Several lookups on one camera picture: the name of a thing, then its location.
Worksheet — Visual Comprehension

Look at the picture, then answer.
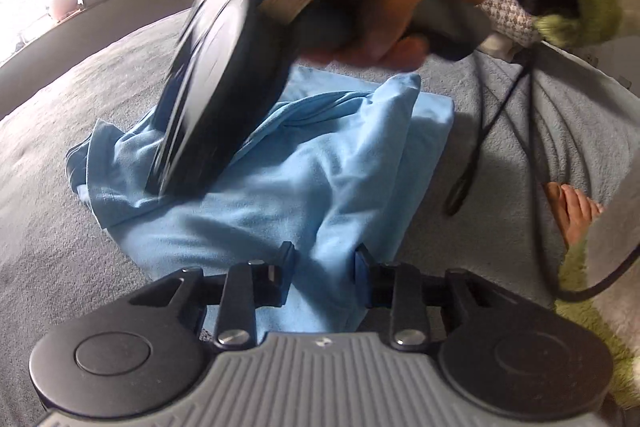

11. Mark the white fluffy robe green trim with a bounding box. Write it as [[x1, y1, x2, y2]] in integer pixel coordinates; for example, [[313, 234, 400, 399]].
[[555, 187, 640, 410]]

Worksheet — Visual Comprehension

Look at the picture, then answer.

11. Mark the light blue t-shirt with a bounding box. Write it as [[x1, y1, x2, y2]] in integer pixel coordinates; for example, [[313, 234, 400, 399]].
[[65, 66, 456, 335]]

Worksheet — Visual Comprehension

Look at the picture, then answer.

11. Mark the pink pot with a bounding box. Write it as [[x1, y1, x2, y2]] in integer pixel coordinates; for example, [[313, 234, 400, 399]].
[[47, 0, 81, 20]]

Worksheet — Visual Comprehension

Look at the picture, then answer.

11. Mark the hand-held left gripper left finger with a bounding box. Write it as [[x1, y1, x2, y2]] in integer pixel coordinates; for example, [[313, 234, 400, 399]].
[[130, 241, 297, 351]]

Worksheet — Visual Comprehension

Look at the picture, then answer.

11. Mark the grey bed blanket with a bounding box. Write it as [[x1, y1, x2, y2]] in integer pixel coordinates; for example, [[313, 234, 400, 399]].
[[0, 4, 640, 427]]

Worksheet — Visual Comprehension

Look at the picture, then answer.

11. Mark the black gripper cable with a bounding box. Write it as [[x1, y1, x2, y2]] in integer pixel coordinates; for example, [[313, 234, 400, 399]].
[[445, 44, 640, 303]]

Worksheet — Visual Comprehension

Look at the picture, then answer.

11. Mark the folded houndstooth blanket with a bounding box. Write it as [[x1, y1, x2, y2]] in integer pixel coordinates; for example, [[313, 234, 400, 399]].
[[475, 0, 543, 58]]

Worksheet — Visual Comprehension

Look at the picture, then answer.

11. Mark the person's foot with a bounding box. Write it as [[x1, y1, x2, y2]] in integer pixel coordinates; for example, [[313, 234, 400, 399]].
[[542, 182, 603, 250]]

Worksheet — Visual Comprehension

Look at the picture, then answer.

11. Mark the cream folded cloth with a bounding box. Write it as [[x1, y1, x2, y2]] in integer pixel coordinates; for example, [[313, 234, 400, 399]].
[[485, 34, 521, 60]]

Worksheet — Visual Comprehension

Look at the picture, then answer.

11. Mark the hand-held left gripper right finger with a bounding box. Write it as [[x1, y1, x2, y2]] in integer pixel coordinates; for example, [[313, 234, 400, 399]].
[[353, 242, 502, 351]]

